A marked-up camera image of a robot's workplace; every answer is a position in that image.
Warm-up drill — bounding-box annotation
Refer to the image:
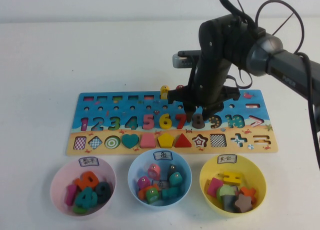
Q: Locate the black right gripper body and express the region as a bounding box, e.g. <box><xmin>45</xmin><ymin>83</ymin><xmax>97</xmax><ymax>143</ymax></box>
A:
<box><xmin>167</xmin><ymin>53</ymin><xmax>240</xmax><ymax>114</ymax></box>

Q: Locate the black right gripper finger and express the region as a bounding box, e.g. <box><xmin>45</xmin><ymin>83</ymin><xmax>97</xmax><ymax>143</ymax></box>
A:
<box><xmin>201</xmin><ymin>107</ymin><xmax>222</xmax><ymax>122</ymax></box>
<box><xmin>185</xmin><ymin>106</ymin><xmax>197</xmax><ymax>122</ymax></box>

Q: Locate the brown number eight piece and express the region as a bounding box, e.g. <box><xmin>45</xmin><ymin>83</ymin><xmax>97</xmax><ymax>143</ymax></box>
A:
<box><xmin>191</xmin><ymin>112</ymin><xmax>206</xmax><ymax>129</ymax></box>

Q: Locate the red number seven piece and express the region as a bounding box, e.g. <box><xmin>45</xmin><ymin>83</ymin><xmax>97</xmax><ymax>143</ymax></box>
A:
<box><xmin>174</xmin><ymin>114</ymin><xmax>189</xmax><ymax>130</ymax></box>

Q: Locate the yellow number six piece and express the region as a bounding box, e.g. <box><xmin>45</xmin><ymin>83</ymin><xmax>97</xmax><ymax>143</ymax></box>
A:
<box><xmin>159</xmin><ymin>113</ymin><xmax>173</xmax><ymax>130</ymax></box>

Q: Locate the red triangle piece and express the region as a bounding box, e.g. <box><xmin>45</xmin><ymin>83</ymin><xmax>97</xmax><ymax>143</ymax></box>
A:
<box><xmin>174</xmin><ymin>133</ymin><xmax>193</xmax><ymax>148</ymax></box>

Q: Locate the yellow fish piece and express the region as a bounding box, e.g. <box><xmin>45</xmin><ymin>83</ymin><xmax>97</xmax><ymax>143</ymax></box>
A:
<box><xmin>159</xmin><ymin>85</ymin><xmax>170</xmax><ymax>100</ymax></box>

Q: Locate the yellow pentagon piece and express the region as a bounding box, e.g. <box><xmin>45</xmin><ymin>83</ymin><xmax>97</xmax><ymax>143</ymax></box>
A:
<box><xmin>157</xmin><ymin>133</ymin><xmax>175</xmax><ymax>149</ymax></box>

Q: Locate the pink number five piece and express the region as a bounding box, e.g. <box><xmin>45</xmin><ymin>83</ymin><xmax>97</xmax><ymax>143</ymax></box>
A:
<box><xmin>142</xmin><ymin>114</ymin><xmax>155</xmax><ymax>131</ymax></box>

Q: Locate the pink trapezoid piece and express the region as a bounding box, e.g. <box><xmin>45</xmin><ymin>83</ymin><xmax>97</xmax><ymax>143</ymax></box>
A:
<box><xmin>139</xmin><ymin>133</ymin><xmax>157</xmax><ymax>149</ymax></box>

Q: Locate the dark grey fish piece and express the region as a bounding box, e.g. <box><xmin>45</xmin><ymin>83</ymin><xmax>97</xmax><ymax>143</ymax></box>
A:
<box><xmin>166</xmin><ymin>164</ymin><xmax>179</xmax><ymax>178</ymax></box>

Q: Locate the colourful wooden puzzle board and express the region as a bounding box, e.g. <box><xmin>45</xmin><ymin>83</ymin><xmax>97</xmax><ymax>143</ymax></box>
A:
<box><xmin>65</xmin><ymin>89</ymin><xmax>279</xmax><ymax>156</ymax></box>

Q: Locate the teal heart piece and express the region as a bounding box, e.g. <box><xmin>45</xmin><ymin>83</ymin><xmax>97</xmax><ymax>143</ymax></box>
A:
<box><xmin>121</xmin><ymin>133</ymin><xmax>140</xmax><ymax>150</ymax></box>

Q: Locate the yellow equals sign piece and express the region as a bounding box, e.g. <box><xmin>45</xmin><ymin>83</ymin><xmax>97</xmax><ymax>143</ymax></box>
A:
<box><xmin>222</xmin><ymin>171</ymin><xmax>243</xmax><ymax>186</ymax></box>

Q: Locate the blue-green fish piece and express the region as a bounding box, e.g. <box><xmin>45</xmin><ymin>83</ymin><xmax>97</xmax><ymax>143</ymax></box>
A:
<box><xmin>168</xmin><ymin>172</ymin><xmax>186</xmax><ymax>188</ymax></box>

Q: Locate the pink fish piece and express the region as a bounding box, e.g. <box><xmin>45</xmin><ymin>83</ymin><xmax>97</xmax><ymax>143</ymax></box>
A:
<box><xmin>147</xmin><ymin>163</ymin><xmax>161</xmax><ymax>181</ymax></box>

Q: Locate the pink square piece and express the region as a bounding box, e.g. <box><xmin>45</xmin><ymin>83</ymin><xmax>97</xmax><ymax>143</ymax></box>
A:
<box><xmin>206</xmin><ymin>177</ymin><xmax>225</xmax><ymax>197</ymax></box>

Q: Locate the light green circle piece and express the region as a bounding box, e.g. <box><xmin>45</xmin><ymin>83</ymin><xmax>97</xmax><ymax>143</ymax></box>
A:
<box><xmin>216</xmin><ymin>184</ymin><xmax>238</xmax><ymax>201</ymax></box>

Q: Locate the yellow plastic bowl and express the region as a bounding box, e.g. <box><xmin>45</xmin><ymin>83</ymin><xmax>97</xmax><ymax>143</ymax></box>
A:
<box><xmin>199</xmin><ymin>153</ymin><xmax>268</xmax><ymax>218</ymax></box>

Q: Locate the blue plastic bowl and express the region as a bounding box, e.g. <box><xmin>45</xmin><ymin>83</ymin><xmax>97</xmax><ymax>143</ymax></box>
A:
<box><xmin>127</xmin><ymin>149</ymin><xmax>193</xmax><ymax>211</ymax></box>

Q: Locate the teal fish piece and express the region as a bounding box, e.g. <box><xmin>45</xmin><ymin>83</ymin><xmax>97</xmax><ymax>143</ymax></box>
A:
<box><xmin>161</xmin><ymin>186</ymin><xmax>180</xmax><ymax>200</ymax></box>

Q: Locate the magenta fish piece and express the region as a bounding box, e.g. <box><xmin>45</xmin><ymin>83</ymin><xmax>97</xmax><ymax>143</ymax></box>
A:
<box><xmin>136</xmin><ymin>176</ymin><xmax>151</xmax><ymax>191</ymax></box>

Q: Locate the orange plus sign piece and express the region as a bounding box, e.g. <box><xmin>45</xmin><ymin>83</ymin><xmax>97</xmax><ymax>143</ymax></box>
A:
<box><xmin>238</xmin><ymin>186</ymin><xmax>258</xmax><ymax>205</ymax></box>

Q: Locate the green fish piece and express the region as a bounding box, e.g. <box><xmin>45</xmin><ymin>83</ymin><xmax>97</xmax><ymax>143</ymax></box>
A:
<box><xmin>145</xmin><ymin>187</ymin><xmax>160</xmax><ymax>205</ymax></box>

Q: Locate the dark grey block piece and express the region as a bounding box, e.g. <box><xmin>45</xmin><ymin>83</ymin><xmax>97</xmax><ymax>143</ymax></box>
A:
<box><xmin>222</xmin><ymin>194</ymin><xmax>237</xmax><ymax>212</ymax></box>

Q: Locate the orange fish piece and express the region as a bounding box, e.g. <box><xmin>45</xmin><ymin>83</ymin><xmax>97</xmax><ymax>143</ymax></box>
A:
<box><xmin>137</xmin><ymin>187</ymin><xmax>151</xmax><ymax>201</ymax></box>

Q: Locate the brown star piece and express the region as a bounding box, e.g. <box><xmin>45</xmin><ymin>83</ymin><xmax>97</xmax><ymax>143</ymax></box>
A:
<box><xmin>234</xmin><ymin>193</ymin><xmax>254</xmax><ymax>213</ymax></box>

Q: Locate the dark blue number nine piece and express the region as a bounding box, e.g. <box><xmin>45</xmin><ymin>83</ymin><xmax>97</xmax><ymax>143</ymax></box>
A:
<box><xmin>96</xmin><ymin>181</ymin><xmax>112</xmax><ymax>205</ymax></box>

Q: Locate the orange number ten piece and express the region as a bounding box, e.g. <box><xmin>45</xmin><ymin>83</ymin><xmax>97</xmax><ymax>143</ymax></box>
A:
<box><xmin>74</xmin><ymin>171</ymin><xmax>98</xmax><ymax>191</ymax></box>

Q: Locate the teal multiplication sign piece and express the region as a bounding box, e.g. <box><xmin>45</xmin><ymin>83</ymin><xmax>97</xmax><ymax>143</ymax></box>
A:
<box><xmin>73</xmin><ymin>188</ymin><xmax>98</xmax><ymax>210</ymax></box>

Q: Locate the pink plastic bowl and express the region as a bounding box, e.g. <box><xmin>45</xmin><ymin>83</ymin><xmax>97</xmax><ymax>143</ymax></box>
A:
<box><xmin>49</xmin><ymin>156</ymin><xmax>117</xmax><ymax>218</ymax></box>

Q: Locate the magenta number one piece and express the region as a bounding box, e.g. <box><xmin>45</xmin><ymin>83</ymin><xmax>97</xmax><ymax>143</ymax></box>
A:
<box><xmin>64</xmin><ymin>184</ymin><xmax>78</xmax><ymax>206</ymax></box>

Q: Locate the white paper label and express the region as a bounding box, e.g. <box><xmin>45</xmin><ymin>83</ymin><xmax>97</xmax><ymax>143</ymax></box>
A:
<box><xmin>217</xmin><ymin>154</ymin><xmax>238</xmax><ymax>164</ymax></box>
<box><xmin>78</xmin><ymin>157</ymin><xmax>100</xmax><ymax>168</ymax></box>
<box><xmin>151</xmin><ymin>178</ymin><xmax>167</xmax><ymax>191</ymax></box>
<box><xmin>153</xmin><ymin>150</ymin><xmax>173</xmax><ymax>161</ymax></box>

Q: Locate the black zip tie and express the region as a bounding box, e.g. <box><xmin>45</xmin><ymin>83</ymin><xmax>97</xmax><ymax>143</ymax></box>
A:
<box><xmin>271</xmin><ymin>12</ymin><xmax>297</xmax><ymax>37</ymax></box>
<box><xmin>231</xmin><ymin>0</ymin><xmax>245</xmax><ymax>14</ymax></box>

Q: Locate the black strap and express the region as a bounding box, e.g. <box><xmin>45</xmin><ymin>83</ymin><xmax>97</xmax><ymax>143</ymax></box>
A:
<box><xmin>226</xmin><ymin>67</ymin><xmax>254</xmax><ymax>90</ymax></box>

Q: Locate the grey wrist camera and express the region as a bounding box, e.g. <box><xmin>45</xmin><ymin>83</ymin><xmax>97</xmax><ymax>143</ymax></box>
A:
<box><xmin>171</xmin><ymin>50</ymin><xmax>202</xmax><ymax>69</ymax></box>

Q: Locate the black cable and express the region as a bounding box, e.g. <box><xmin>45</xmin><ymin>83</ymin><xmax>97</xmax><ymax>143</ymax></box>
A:
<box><xmin>218</xmin><ymin>0</ymin><xmax>320</xmax><ymax>171</ymax></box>

